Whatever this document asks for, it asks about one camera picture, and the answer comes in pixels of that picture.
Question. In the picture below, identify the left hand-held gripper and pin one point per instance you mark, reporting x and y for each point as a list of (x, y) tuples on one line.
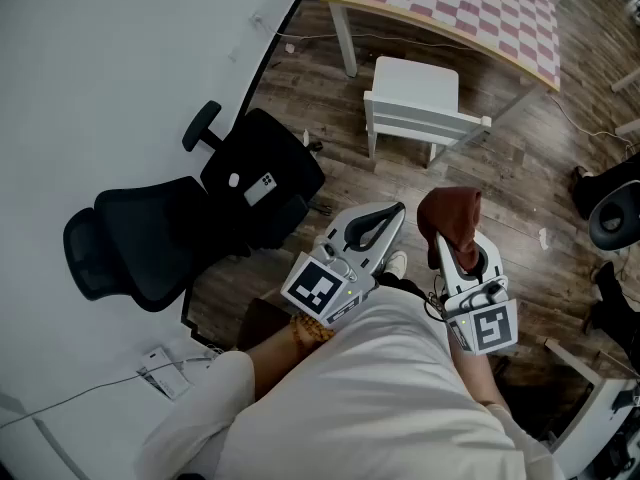
[(312, 288)]

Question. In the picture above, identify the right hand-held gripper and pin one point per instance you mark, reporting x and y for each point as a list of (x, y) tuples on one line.
[(492, 328)]

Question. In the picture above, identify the brown cloth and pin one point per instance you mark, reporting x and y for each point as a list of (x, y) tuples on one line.
[(450, 213)]

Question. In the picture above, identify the person's right forearm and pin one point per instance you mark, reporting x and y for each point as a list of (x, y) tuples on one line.
[(475, 373)]

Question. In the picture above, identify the person's left forearm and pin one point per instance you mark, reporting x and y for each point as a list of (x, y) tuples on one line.
[(272, 363)]

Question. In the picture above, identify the black mesh office chair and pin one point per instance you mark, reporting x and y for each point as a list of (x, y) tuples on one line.
[(150, 238)]

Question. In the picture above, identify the person's white shoe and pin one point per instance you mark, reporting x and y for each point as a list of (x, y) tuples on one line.
[(397, 263)]

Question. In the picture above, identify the person's black trousers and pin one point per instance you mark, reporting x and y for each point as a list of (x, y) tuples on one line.
[(405, 285)]

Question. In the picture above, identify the white paper scrap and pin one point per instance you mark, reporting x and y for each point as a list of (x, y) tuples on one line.
[(544, 238), (306, 136), (290, 47)]

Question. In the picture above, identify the gray smartphone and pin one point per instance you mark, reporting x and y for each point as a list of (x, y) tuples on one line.
[(260, 189)]

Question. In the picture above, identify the brown wooden box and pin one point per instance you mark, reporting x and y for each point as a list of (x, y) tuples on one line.
[(262, 320)]

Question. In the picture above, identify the white earbud case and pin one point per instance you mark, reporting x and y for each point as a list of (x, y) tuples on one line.
[(234, 180)]

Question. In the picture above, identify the person in white shirt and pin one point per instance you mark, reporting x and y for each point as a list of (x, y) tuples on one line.
[(375, 393)]

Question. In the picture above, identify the white desk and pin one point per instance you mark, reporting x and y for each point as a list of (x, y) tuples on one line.
[(595, 413)]

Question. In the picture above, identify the checkered pink white table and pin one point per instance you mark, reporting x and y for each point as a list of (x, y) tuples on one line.
[(344, 38)]

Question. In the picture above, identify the white power adapter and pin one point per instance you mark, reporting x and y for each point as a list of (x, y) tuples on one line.
[(162, 375)]

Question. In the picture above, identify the right hand-held gripper camera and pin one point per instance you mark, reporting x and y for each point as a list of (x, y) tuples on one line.
[(495, 292)]

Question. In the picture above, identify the hand-held gripper camera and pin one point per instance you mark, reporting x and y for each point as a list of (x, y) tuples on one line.
[(495, 292), (340, 268)]

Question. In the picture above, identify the left hand-held gripper camera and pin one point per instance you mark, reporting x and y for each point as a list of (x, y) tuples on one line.
[(340, 268)]

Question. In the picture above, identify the white wall socket with plug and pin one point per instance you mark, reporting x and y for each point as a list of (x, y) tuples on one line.
[(257, 19)]

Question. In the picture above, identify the white table frame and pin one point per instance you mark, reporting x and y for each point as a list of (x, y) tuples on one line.
[(627, 80)]

